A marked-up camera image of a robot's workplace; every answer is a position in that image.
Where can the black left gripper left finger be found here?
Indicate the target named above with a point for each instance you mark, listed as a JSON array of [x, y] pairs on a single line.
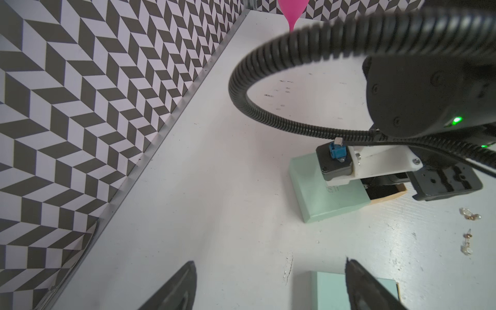
[[178, 292]]

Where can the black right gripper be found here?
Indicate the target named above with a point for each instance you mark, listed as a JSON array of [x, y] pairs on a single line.
[[440, 178]]

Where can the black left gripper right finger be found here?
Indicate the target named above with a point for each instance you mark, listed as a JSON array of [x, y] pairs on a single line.
[[365, 291]]

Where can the mint green drawer jewelry box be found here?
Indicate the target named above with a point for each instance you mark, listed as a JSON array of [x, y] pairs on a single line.
[[318, 202]]

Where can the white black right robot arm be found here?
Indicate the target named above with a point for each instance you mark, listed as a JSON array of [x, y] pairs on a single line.
[[443, 97]]

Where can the mint green middle jewelry box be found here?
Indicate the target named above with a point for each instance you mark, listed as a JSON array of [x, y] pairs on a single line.
[[329, 291]]

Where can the gold pearl earring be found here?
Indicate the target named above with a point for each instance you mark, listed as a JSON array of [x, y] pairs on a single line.
[[469, 215]]

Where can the pink plastic goblet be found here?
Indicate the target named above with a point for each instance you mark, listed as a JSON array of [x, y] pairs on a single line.
[[292, 10]]

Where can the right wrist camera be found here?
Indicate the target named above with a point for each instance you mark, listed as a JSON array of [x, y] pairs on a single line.
[[340, 164]]

